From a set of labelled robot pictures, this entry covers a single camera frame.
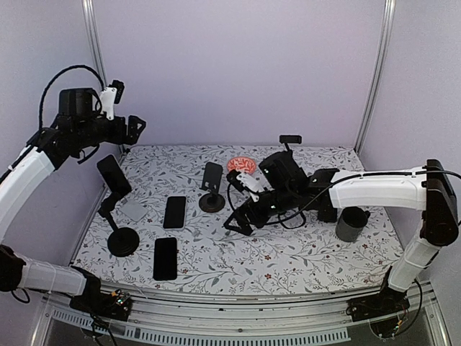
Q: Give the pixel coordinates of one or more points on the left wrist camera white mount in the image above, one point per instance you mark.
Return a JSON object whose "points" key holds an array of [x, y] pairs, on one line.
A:
{"points": [[111, 96]]}

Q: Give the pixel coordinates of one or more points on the red white patterned bowl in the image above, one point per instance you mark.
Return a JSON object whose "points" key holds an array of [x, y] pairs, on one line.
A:
{"points": [[242, 164]]}

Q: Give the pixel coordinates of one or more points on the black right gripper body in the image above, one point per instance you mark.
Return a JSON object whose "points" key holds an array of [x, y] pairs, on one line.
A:
{"points": [[281, 202]]}

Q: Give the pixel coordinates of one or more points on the tall black clamp phone stand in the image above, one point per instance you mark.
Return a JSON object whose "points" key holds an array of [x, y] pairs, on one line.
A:
{"points": [[286, 140]]}

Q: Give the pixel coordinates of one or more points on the small round base phone stand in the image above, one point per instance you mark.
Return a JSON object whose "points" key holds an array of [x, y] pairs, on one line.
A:
{"points": [[212, 201]]}

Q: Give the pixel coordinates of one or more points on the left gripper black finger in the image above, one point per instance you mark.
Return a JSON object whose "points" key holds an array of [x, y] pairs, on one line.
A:
{"points": [[135, 125], [129, 140]]}

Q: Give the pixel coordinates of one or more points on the right aluminium frame post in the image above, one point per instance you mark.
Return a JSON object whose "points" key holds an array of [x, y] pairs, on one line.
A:
{"points": [[382, 51]]}

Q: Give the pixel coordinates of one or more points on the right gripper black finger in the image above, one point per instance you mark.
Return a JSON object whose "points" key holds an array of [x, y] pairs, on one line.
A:
{"points": [[245, 211], [239, 223]]}

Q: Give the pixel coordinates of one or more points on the black phone with white edge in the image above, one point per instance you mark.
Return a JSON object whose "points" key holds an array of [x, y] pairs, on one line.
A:
{"points": [[175, 212]]}

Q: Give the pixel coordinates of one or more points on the floral patterned tablecloth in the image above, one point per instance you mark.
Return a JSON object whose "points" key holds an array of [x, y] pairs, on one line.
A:
{"points": [[302, 256]]}

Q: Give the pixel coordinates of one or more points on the dark grey mug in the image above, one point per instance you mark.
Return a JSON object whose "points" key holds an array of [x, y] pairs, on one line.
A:
{"points": [[351, 223]]}

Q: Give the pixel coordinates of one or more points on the white flat phone stand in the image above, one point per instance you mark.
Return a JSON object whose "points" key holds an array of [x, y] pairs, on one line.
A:
{"points": [[133, 210]]}

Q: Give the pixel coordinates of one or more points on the black gooseneck stand round base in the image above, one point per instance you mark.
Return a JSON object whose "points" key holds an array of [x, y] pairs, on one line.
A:
{"points": [[123, 241]]}

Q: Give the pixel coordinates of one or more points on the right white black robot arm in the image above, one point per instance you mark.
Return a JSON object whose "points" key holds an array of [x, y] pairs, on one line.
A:
{"points": [[327, 191]]}

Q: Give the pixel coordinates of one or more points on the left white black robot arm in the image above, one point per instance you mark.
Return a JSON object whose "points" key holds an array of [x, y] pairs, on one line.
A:
{"points": [[85, 119]]}

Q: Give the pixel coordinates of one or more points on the left aluminium frame post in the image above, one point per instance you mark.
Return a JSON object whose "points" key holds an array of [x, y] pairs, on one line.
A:
{"points": [[90, 22]]}

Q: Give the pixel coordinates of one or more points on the aluminium frame post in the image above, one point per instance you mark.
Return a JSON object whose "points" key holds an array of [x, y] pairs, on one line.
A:
{"points": [[382, 51], [90, 22]]}

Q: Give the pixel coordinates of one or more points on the aluminium front rail base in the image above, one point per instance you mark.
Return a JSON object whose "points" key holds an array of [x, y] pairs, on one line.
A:
{"points": [[168, 318]]}

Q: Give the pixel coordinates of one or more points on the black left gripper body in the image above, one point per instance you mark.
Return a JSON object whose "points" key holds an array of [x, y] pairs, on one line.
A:
{"points": [[111, 135]]}

